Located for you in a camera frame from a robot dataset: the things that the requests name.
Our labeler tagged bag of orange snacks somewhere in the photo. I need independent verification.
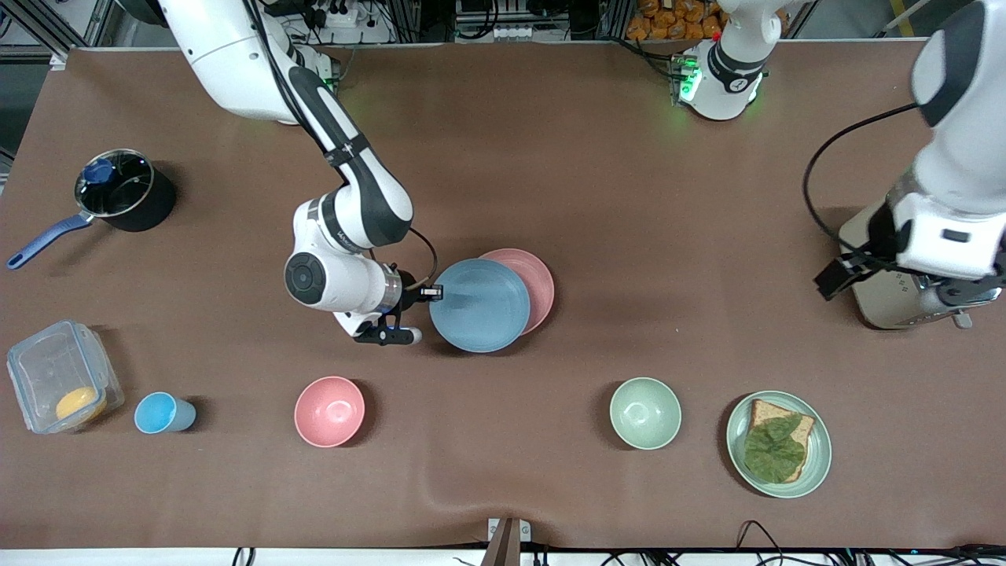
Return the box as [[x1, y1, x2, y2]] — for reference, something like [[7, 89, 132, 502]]
[[626, 0, 725, 42]]

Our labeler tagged yellow round food piece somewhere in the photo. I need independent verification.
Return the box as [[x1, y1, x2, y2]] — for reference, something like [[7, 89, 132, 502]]
[[55, 385, 107, 425]]

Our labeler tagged pink plate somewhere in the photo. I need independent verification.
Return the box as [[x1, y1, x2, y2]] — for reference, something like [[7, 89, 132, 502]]
[[478, 248, 556, 336]]

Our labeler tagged clear plastic container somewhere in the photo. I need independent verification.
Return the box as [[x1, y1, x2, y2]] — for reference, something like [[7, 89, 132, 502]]
[[6, 319, 125, 435]]

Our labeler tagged green bowl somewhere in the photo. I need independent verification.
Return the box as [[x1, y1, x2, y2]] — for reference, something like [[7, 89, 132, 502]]
[[609, 377, 682, 450]]

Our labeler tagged white power strip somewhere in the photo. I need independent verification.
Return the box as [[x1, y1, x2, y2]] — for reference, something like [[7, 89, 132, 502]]
[[313, 0, 380, 29]]

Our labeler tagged green plate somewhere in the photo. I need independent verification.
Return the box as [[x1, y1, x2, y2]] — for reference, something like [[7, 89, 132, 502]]
[[725, 391, 832, 499]]

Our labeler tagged blue cup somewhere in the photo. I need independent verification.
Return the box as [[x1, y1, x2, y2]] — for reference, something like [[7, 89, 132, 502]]
[[134, 391, 197, 435]]

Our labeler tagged green lettuce leaf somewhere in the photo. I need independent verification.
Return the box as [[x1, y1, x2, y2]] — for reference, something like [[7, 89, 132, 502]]
[[743, 415, 807, 484]]

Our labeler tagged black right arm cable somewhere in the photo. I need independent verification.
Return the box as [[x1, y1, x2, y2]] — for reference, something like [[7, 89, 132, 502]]
[[407, 226, 438, 290]]

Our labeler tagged brown bread slice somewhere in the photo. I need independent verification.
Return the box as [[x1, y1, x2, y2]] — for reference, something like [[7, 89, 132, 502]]
[[747, 399, 817, 483]]

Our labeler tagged black pot with blue handle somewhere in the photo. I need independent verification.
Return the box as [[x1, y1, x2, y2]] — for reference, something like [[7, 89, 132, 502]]
[[6, 149, 177, 270]]

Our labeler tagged blue plate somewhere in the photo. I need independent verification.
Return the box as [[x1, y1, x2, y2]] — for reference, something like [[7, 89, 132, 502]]
[[428, 259, 531, 354]]

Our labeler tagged brown table mat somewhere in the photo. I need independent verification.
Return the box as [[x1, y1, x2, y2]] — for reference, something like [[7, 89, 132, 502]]
[[0, 39, 1006, 549]]

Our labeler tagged metal table bracket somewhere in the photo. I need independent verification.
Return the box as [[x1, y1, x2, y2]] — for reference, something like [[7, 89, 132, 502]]
[[481, 517, 532, 566]]

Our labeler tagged beige chrome toaster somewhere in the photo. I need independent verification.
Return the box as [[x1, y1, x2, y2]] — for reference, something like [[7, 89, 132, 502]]
[[838, 200, 1004, 331]]

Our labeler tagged glass lid with blue knob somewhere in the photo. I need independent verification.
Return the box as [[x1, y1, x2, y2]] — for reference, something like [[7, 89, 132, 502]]
[[76, 149, 154, 219]]

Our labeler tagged pink bowl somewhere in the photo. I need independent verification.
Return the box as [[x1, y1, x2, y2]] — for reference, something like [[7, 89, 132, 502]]
[[294, 376, 366, 449]]

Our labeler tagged black looped floor cable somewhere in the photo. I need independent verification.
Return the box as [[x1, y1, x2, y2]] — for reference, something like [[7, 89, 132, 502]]
[[735, 519, 791, 566]]

